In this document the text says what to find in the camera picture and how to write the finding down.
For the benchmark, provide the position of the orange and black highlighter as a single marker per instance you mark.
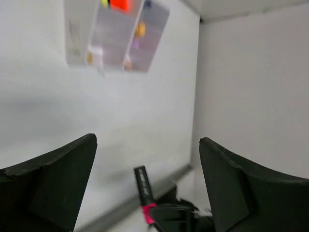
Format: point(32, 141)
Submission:
point(123, 5)

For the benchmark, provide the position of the clear tape roll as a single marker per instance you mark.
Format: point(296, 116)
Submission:
point(97, 54)

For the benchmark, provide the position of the yellow and black highlighter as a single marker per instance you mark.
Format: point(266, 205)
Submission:
point(105, 3)

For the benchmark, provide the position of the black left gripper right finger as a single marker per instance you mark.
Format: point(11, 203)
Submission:
point(248, 197)

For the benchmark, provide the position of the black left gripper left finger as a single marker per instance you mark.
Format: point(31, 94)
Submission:
point(45, 193)

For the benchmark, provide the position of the left white divided container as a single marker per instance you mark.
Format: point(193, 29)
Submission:
point(89, 24)

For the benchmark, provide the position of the right white divided container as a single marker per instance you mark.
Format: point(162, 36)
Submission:
point(155, 20)

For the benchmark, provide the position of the pink and black highlighter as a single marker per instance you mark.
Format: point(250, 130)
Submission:
point(147, 201)

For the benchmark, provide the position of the lilac eraser stick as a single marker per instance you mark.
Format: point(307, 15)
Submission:
point(135, 44)

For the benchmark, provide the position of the tan eraser block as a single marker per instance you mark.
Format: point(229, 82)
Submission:
point(89, 59)

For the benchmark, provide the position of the white divided container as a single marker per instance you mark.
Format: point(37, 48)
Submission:
point(155, 20)
point(89, 24)

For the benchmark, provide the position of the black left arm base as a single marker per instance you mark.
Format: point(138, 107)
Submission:
point(171, 214)

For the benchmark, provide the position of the pink and orange eraser stick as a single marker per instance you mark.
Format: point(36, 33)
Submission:
point(140, 30)

